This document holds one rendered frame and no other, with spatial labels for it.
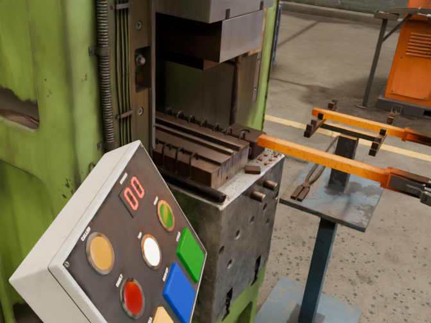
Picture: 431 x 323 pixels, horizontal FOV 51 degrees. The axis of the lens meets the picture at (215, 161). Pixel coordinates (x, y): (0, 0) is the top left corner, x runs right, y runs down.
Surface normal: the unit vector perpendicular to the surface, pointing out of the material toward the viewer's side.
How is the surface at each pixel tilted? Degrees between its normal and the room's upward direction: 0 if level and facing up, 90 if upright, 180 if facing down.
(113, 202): 60
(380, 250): 0
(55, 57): 89
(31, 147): 90
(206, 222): 90
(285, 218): 0
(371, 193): 0
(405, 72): 90
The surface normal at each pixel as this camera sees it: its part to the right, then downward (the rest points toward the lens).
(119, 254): 0.89, -0.33
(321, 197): 0.07, -0.87
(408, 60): -0.45, 0.41
